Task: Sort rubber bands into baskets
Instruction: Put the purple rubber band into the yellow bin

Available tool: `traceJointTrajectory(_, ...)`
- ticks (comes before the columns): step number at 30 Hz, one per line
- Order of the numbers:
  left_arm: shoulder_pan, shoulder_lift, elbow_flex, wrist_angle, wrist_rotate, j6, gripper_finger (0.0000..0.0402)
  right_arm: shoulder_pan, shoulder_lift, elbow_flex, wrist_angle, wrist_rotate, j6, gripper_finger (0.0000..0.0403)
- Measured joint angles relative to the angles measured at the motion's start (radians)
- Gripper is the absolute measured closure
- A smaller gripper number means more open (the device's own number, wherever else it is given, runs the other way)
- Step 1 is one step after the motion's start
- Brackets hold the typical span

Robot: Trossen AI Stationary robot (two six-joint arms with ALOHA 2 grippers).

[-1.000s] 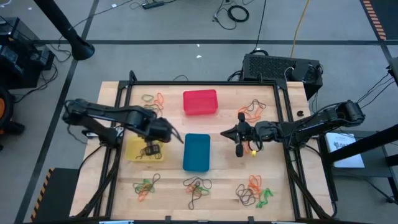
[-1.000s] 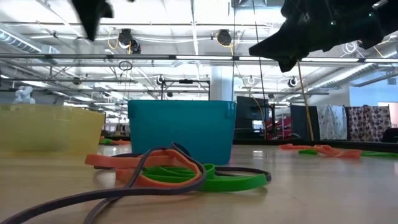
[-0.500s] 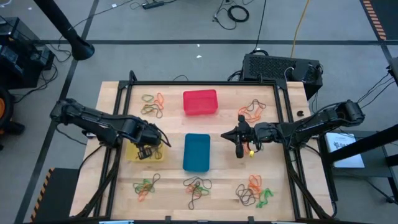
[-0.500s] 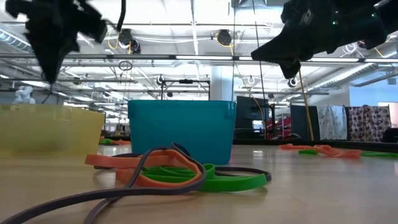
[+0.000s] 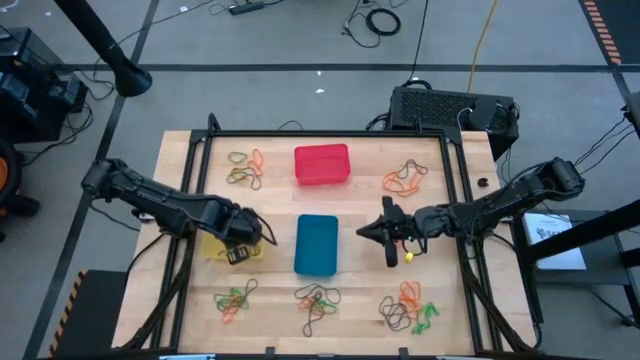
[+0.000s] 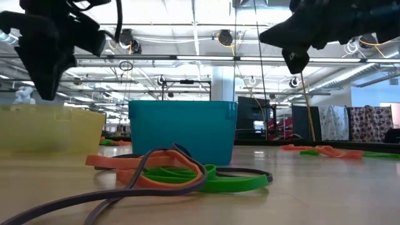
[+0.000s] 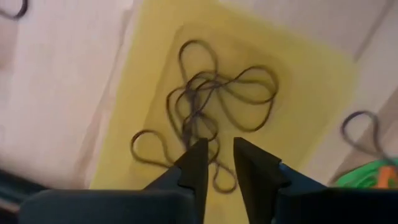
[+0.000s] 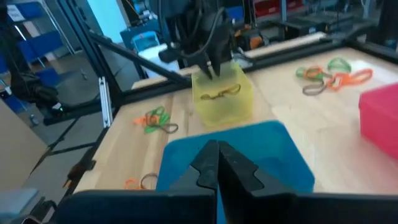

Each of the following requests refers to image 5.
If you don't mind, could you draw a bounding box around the blue plastic basket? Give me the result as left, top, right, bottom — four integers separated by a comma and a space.
293, 214, 340, 278

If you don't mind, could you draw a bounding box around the black equipment rack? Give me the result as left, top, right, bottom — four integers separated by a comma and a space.
0, 27, 90, 144

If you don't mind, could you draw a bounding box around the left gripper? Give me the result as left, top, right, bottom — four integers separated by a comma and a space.
214, 200, 265, 266

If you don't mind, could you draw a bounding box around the black hanging cable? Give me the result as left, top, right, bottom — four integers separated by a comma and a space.
409, 0, 430, 86

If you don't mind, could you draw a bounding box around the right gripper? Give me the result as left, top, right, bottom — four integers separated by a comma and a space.
355, 195, 451, 269

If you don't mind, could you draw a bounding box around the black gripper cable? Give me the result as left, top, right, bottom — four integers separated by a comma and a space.
248, 207, 279, 247

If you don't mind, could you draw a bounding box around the black computer case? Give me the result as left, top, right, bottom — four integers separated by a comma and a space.
388, 85, 521, 162

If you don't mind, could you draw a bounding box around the white booklet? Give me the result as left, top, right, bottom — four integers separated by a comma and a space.
522, 212, 588, 272

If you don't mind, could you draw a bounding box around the yellow plastic basket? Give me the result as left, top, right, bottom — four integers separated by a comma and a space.
201, 232, 266, 262

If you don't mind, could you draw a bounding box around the coiled black cable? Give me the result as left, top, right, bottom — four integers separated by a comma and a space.
365, 7, 402, 37

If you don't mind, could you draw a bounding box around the black orange wheeled device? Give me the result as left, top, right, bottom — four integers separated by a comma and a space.
0, 138, 41, 244

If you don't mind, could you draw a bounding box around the black side cart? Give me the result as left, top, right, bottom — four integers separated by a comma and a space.
514, 199, 640, 331

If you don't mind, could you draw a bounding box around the yellow hanging cable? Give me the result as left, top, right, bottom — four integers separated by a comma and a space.
466, 0, 500, 94

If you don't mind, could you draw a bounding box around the black floor stand pole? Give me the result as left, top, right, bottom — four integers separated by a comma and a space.
53, 0, 154, 99

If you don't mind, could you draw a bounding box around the black hazard-striped floor mat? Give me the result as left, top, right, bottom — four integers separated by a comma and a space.
47, 268, 130, 359
578, 0, 640, 67

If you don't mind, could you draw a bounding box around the red plastic basket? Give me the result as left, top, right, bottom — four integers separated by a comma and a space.
293, 143, 352, 187

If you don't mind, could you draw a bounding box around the black power strip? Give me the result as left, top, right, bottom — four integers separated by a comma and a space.
228, 1, 265, 16

